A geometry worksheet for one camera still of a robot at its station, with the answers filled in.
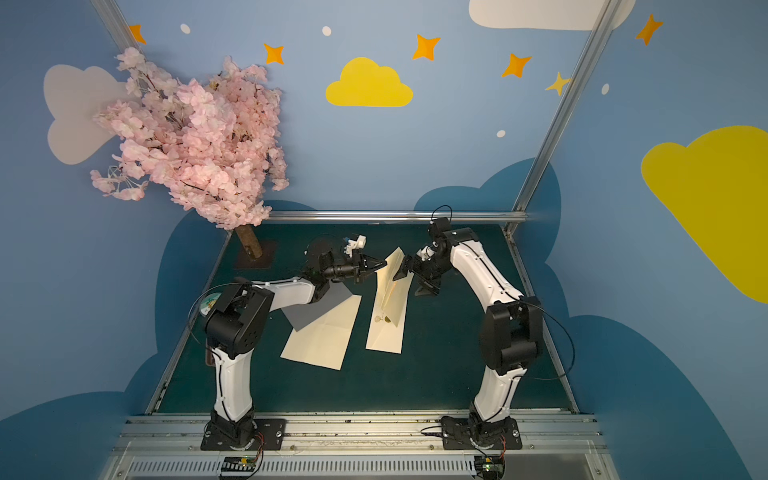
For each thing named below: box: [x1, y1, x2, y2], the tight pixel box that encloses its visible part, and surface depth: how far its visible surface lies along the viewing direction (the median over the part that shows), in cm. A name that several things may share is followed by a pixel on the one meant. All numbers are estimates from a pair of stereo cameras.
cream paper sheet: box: [280, 294, 363, 371], surface depth 94 cm
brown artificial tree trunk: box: [235, 224, 263, 259], surface depth 106 cm
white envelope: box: [366, 270, 414, 354], surface depth 93 cm
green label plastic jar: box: [200, 292, 222, 316], surface depth 92 cm
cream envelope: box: [365, 246, 415, 353], surface depth 93 cm
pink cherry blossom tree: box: [90, 46, 289, 230], surface depth 69 cm
